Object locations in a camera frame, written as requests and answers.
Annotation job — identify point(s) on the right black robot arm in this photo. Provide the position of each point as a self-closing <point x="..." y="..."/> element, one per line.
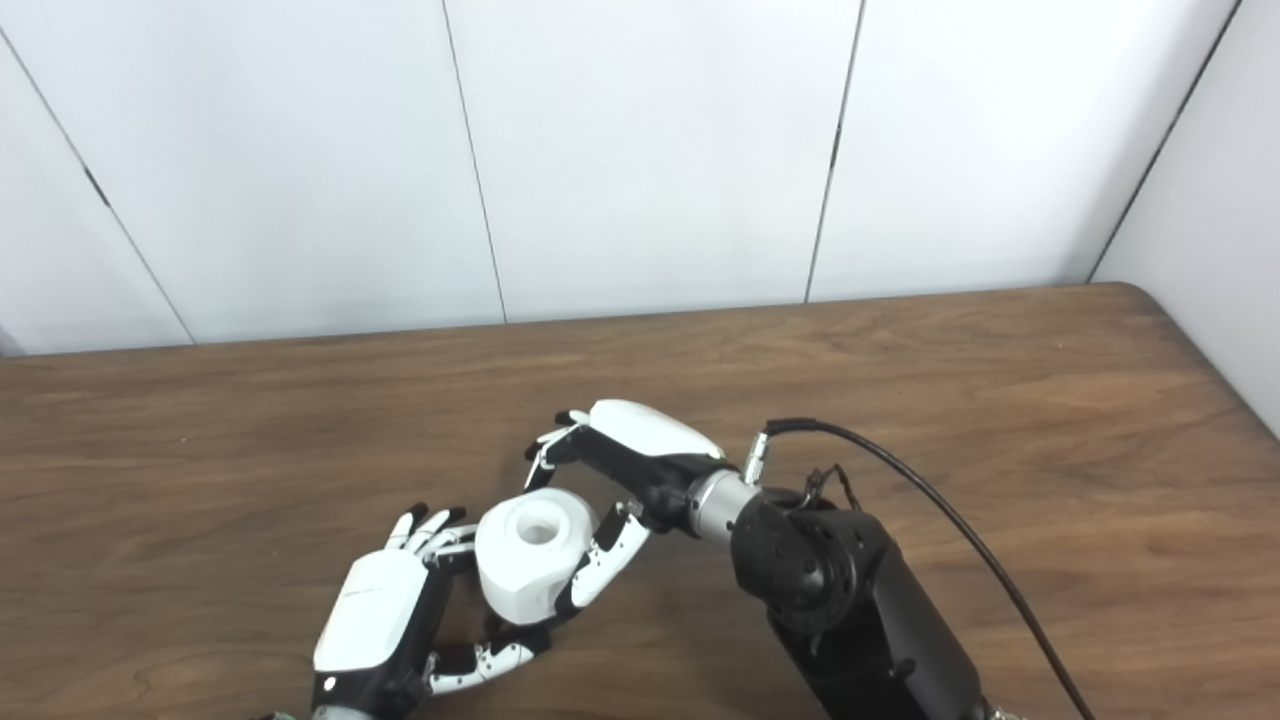
<point x="850" y="600"/>

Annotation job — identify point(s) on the round white plastic piece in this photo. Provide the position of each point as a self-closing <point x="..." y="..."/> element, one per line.
<point x="535" y="555"/>

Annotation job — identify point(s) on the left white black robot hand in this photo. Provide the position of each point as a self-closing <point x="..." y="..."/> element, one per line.
<point x="375" y="610"/>

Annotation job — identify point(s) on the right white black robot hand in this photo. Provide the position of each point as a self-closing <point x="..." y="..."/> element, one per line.
<point x="645" y="450"/>

